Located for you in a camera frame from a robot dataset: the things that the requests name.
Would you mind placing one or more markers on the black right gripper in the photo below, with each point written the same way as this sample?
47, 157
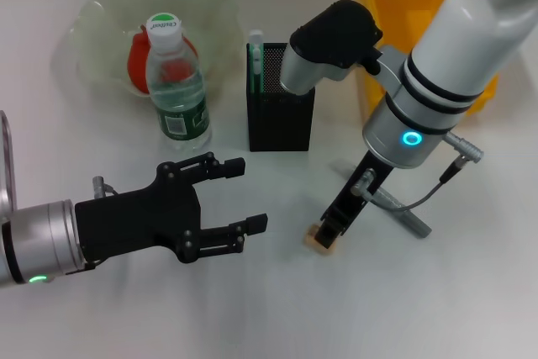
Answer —
361, 186

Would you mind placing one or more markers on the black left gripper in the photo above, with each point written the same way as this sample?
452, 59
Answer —
134, 220

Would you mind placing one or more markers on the tan eraser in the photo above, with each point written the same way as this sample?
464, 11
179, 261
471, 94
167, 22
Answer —
311, 239

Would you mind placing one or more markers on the clear green-label water bottle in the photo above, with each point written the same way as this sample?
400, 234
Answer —
180, 94

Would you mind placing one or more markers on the green utility knife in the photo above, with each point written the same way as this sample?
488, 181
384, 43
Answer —
255, 64

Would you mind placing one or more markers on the grey glitter pen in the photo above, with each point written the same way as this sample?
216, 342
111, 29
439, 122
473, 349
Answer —
414, 222

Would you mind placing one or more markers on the red tomato toy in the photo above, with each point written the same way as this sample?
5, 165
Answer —
136, 60

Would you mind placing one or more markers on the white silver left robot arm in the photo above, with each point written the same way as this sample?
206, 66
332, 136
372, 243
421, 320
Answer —
38, 237

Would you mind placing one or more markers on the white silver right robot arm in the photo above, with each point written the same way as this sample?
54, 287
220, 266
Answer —
458, 39

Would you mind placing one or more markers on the black mesh pen holder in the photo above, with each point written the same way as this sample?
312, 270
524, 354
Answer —
279, 123

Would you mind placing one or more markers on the pale green glass fruit plate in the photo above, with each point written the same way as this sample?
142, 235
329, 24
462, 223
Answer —
105, 10

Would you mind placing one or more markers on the silver left wrist connector knob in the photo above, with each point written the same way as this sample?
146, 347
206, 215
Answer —
98, 182

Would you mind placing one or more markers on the yellow plastic bin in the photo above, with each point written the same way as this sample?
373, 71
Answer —
416, 18

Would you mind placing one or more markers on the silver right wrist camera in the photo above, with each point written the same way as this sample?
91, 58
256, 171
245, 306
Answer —
332, 39

